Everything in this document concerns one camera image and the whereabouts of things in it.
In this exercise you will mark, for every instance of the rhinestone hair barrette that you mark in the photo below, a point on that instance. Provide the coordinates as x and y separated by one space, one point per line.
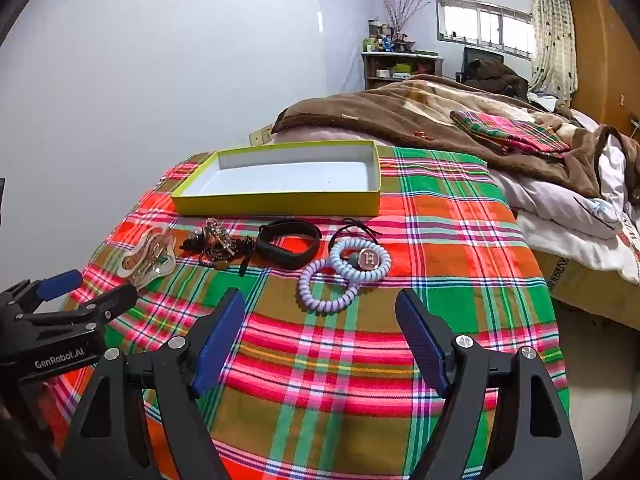
218 232

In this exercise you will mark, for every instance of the small red trinket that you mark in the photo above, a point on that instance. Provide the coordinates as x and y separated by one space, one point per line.
422 135

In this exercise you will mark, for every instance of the wooden wardrobe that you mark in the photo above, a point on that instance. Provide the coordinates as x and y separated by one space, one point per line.
600 50

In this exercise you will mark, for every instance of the colourful plaid cloth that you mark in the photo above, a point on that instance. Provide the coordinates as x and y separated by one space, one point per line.
350 360

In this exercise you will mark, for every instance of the group of bottles on shelf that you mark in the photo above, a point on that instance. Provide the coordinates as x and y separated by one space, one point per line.
382 40

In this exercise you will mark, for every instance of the yellow-green cardboard box tray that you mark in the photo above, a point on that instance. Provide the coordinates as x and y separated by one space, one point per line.
240 205

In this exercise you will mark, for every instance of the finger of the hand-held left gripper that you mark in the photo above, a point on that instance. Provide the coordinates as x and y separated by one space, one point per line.
60 283
107 302

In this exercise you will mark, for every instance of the small black hair clip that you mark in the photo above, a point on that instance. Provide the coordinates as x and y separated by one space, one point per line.
192 244

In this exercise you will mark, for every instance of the dry branch bouquet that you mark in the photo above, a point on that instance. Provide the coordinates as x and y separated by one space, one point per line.
402 7

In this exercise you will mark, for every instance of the pink bed sheet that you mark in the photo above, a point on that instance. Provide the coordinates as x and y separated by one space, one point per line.
310 136

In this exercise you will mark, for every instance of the brown fleece blanket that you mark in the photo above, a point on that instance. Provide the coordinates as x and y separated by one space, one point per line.
390 110

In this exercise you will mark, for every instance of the black monitor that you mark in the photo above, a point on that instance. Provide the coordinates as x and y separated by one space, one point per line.
482 54

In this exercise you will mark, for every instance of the wooden shelf unit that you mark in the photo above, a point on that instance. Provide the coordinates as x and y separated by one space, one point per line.
380 62

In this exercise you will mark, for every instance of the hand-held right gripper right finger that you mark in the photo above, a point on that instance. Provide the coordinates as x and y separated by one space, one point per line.
422 345

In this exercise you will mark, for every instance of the white floral quilt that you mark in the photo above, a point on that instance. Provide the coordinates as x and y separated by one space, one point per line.
555 230

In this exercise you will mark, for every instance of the wall outlet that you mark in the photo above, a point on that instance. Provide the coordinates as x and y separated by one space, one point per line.
260 136

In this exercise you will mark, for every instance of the folded plaid cloth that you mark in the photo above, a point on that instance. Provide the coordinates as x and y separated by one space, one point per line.
505 132

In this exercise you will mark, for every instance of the window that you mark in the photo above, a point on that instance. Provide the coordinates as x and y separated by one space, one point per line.
480 25

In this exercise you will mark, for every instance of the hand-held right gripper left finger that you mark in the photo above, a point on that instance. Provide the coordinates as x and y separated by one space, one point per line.
220 345

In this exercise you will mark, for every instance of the patterned curtain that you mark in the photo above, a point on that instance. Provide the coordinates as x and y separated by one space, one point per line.
552 35

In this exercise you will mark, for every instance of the black wristband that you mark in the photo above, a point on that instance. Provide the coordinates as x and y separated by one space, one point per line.
280 252

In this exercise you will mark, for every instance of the dark jacket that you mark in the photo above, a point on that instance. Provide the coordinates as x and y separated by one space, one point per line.
495 77

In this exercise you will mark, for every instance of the clear hair claw clip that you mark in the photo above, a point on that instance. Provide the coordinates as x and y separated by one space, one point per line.
150 265

